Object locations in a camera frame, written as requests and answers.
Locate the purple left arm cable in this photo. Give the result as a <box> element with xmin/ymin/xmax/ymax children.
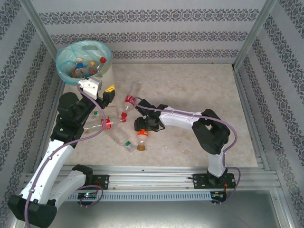
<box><xmin>24</xmin><ymin>83</ymin><xmax>106</xmax><ymax>228</ymax></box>

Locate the small circuit board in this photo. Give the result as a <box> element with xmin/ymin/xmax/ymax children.
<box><xmin>210</xmin><ymin>191</ymin><xmax>228</xmax><ymax>200</ymax></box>
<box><xmin>77</xmin><ymin>192</ymin><xmax>98</xmax><ymax>200</ymax></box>

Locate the white slotted cable duct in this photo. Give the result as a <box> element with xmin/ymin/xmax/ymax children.
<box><xmin>67</xmin><ymin>191</ymin><xmax>212</xmax><ymax>202</ymax></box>

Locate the white bin with blue bag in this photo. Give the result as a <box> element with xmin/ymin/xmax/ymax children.
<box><xmin>56</xmin><ymin>39</ymin><xmax>114</xmax><ymax>86</ymax></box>

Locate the wide aluminium mounting rail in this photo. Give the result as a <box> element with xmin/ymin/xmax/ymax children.
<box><xmin>22</xmin><ymin>166</ymin><xmax>280</xmax><ymax>192</ymax></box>

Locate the clear bottle green cap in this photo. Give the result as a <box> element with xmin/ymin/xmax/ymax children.
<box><xmin>110</xmin><ymin>127</ymin><xmax>136</xmax><ymax>152</ymax></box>

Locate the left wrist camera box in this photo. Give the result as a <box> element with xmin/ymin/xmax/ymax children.
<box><xmin>77</xmin><ymin>76</ymin><xmax>103</xmax><ymax>100</ymax></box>

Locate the grey metal sheet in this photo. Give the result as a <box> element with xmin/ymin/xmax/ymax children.
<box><xmin>23</xmin><ymin>200</ymin><xmax>289</xmax><ymax>228</ymax></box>

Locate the clear cola bottle red label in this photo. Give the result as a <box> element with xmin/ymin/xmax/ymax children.
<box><xmin>120</xmin><ymin>81</ymin><xmax>141</xmax><ymax>119</ymax></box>

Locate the clear bottle orange label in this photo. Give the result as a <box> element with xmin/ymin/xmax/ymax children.
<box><xmin>135</xmin><ymin>129</ymin><xmax>150</xmax><ymax>152</ymax></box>

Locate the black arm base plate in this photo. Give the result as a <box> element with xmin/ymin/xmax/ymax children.
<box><xmin>192</xmin><ymin>172</ymin><xmax>237</xmax><ymax>190</ymax></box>
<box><xmin>68</xmin><ymin>174</ymin><xmax>110</xmax><ymax>190</ymax></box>

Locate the clear bottle small red label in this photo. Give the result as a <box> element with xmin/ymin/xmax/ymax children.
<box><xmin>83</xmin><ymin>115</ymin><xmax>126</xmax><ymax>135</ymax></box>

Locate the square clear bottle green band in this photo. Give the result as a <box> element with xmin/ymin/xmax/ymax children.
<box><xmin>91</xmin><ymin>105</ymin><xmax>119</xmax><ymax>119</ymax></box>

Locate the aluminium frame post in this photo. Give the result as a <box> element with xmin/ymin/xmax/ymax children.
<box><xmin>20</xmin><ymin>0</ymin><xmax>66</xmax><ymax>76</ymax></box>
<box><xmin>234</xmin><ymin>0</ymin><xmax>277</xmax><ymax>69</ymax></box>

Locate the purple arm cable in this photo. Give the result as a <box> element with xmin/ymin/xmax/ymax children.
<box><xmin>131</xmin><ymin>96</ymin><xmax>243</xmax><ymax>205</ymax></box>
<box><xmin>24</xmin><ymin>83</ymin><xmax>106</xmax><ymax>228</ymax></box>

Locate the aluminium side rail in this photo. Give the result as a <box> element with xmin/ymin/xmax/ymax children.
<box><xmin>32</xmin><ymin>80</ymin><xmax>68</xmax><ymax>174</ymax></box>
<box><xmin>232</xmin><ymin>64</ymin><xmax>271</xmax><ymax>171</ymax></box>

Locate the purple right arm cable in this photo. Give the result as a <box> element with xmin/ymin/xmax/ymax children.
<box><xmin>131</xmin><ymin>96</ymin><xmax>243</xmax><ymax>205</ymax></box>

